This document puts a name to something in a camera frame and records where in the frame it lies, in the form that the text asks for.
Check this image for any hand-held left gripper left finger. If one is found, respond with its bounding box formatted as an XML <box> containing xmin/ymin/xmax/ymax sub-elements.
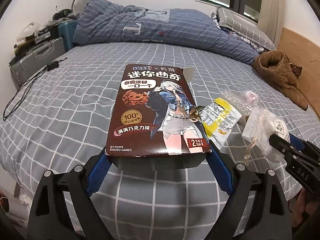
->
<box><xmin>28</xmin><ymin>148</ymin><xmax>117</xmax><ymax>240</ymax></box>

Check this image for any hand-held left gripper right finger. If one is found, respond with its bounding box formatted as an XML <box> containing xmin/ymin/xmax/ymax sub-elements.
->
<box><xmin>205</xmin><ymin>149</ymin><xmax>293</xmax><ymax>240</ymax></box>

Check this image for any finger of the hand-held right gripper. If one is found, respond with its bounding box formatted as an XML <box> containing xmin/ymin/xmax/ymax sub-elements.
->
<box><xmin>269</xmin><ymin>134</ymin><xmax>300</xmax><ymax>159</ymax></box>
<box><xmin>287</xmin><ymin>133</ymin><xmax>320</xmax><ymax>155</ymax></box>

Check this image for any white face mask package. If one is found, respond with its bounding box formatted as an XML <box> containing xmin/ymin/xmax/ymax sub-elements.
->
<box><xmin>241</xmin><ymin>106</ymin><xmax>292</xmax><ymax>167</ymax></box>

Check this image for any yellow snack wrapper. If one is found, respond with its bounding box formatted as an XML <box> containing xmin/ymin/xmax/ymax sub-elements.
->
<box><xmin>196</xmin><ymin>97</ymin><xmax>242</xmax><ymax>150</ymax></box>

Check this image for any clear plastic bag red print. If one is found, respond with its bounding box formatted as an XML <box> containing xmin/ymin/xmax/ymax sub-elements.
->
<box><xmin>237</xmin><ymin>90</ymin><xmax>262</xmax><ymax>110</ymax></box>

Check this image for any clear bubble wrap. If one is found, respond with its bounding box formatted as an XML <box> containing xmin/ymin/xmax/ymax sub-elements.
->
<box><xmin>220</xmin><ymin>88</ymin><xmax>253</xmax><ymax>120</ymax></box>

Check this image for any brown cookie box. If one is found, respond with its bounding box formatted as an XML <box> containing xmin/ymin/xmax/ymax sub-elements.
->
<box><xmin>105</xmin><ymin>64</ymin><xmax>212</xmax><ymax>170</ymax></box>

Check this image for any person's right hand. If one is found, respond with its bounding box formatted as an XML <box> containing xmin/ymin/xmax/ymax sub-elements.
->
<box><xmin>292</xmin><ymin>187</ymin><xmax>317</xmax><ymax>220</ymax></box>

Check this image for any dark patterned cushion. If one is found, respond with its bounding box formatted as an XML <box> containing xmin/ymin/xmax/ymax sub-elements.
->
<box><xmin>289</xmin><ymin>64</ymin><xmax>303</xmax><ymax>78</ymax></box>

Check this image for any grey checked bed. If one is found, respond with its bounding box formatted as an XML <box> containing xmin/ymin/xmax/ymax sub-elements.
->
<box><xmin>0</xmin><ymin>42</ymin><xmax>320</xmax><ymax>205</ymax></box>

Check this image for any brown fleece jacket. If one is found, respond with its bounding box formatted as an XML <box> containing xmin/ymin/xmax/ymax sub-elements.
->
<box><xmin>252</xmin><ymin>50</ymin><xmax>308</xmax><ymax>110</ymax></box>

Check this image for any wooden headboard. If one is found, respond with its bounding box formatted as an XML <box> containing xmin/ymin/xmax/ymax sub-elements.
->
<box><xmin>276</xmin><ymin>27</ymin><xmax>320</xmax><ymax>120</ymax></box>

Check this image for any striped folded cloth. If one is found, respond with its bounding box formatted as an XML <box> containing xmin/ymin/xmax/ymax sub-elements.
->
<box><xmin>211</xmin><ymin>12</ymin><xmax>267</xmax><ymax>55</ymax></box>

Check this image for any grey suitcase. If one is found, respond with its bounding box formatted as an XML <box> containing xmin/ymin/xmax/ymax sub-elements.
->
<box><xmin>9</xmin><ymin>37</ymin><xmax>66</xmax><ymax>90</ymax></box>

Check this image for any grey checked pillow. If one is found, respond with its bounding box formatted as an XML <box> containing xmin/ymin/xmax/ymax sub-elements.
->
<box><xmin>215</xmin><ymin>5</ymin><xmax>277</xmax><ymax>52</ymax></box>

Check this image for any teal suitcase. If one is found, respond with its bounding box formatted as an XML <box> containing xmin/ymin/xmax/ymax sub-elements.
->
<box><xmin>59</xmin><ymin>20</ymin><xmax>78</xmax><ymax>52</ymax></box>

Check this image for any pile of dark gadgets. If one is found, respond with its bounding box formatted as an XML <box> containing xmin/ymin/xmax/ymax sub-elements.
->
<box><xmin>14</xmin><ymin>22</ymin><xmax>63</xmax><ymax>53</ymax></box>

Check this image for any blue striped duvet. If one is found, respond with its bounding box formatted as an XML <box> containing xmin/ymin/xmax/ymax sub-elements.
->
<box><xmin>72</xmin><ymin>0</ymin><xmax>260</xmax><ymax>62</ymax></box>

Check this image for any white rounded appliance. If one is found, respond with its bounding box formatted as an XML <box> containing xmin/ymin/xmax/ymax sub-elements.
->
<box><xmin>16</xmin><ymin>22</ymin><xmax>40</xmax><ymax>43</ymax></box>

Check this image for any black gadget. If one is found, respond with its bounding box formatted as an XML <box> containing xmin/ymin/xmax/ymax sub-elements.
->
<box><xmin>52</xmin><ymin>9</ymin><xmax>73</xmax><ymax>20</ymax></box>

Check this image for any black charger cable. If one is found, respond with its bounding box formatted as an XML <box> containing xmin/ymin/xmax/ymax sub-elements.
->
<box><xmin>3</xmin><ymin>56</ymin><xmax>68</xmax><ymax>120</ymax></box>

